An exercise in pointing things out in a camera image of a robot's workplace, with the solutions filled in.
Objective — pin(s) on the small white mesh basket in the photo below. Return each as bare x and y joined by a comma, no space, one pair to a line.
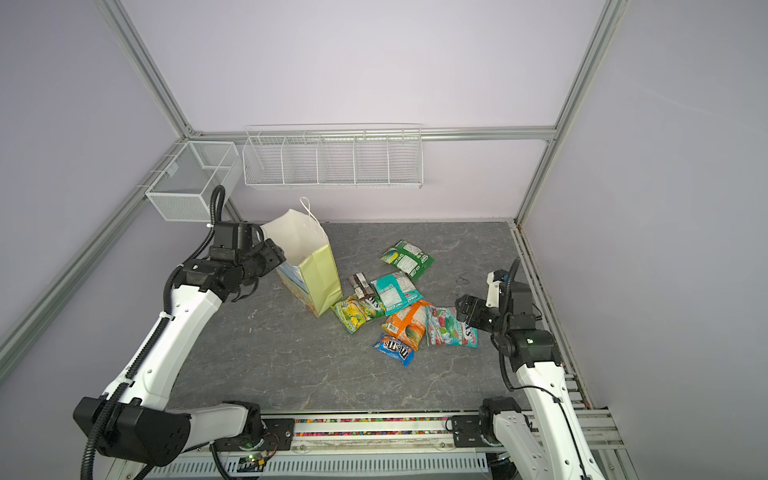
183,190

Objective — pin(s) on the teal Fox's candy packet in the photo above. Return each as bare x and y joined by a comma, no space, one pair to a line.
396,291

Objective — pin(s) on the long white wire shelf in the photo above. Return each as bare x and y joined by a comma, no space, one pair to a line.
364,155

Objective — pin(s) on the orange Fox's candy packet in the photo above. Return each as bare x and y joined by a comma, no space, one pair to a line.
409,325

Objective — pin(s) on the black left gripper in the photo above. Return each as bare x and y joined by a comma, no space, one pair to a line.
273,254

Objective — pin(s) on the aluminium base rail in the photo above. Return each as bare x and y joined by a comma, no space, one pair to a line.
393,434

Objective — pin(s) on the green Fox's candy packet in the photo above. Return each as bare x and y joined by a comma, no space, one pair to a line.
408,258

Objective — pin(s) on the blue M&M's packet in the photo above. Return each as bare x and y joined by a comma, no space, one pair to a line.
394,348

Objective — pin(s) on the yellow-green Fox's candy packet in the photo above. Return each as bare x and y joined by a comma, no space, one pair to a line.
354,312

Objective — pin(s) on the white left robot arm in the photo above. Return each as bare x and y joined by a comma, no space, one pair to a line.
130,420

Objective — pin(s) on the white and green paper bag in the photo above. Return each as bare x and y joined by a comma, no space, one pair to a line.
309,270

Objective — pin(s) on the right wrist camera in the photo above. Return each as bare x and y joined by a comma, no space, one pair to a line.
495,281

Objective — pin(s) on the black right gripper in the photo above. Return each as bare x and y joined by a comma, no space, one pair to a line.
476,318

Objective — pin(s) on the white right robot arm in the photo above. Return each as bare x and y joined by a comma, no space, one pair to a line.
530,362

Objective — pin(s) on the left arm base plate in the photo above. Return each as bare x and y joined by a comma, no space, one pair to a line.
274,434

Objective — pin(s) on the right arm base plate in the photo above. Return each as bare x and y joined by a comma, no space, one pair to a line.
467,431

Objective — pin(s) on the pink-teal Fox's candy packet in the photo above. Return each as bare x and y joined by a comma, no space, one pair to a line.
444,329

